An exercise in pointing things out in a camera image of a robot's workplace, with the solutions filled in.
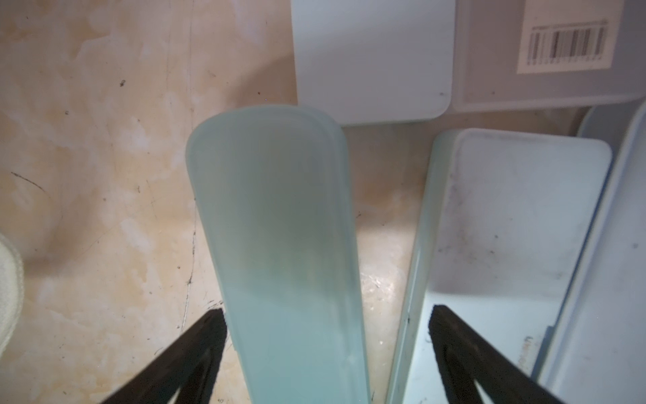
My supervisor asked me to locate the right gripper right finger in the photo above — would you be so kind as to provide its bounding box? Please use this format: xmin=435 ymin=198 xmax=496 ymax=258
xmin=428 ymin=305 xmax=560 ymax=403

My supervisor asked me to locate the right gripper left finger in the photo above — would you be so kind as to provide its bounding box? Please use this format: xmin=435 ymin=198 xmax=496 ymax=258
xmin=104 ymin=309 xmax=227 ymax=403

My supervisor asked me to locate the light blue pencil case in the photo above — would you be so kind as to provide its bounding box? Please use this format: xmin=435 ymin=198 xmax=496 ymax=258
xmin=537 ymin=100 xmax=645 ymax=403

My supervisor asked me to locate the mint green pencil case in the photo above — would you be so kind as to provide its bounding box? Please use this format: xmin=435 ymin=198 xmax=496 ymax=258
xmin=387 ymin=128 xmax=612 ymax=403

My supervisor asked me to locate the cream floral canvas bag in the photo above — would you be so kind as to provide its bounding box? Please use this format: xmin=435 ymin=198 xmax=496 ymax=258
xmin=0 ymin=235 xmax=25 ymax=355

